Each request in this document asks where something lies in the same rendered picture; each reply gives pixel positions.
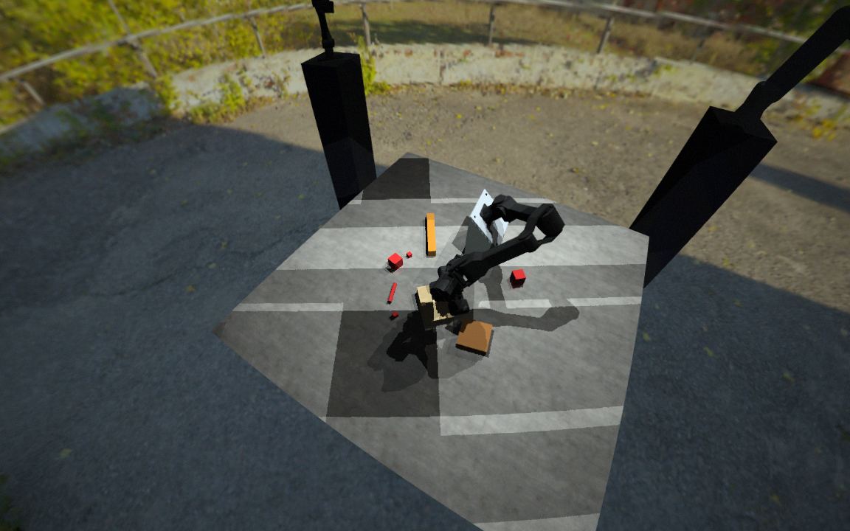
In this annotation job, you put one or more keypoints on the orange rectangular block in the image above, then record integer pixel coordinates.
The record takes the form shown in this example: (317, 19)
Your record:
(431, 234)

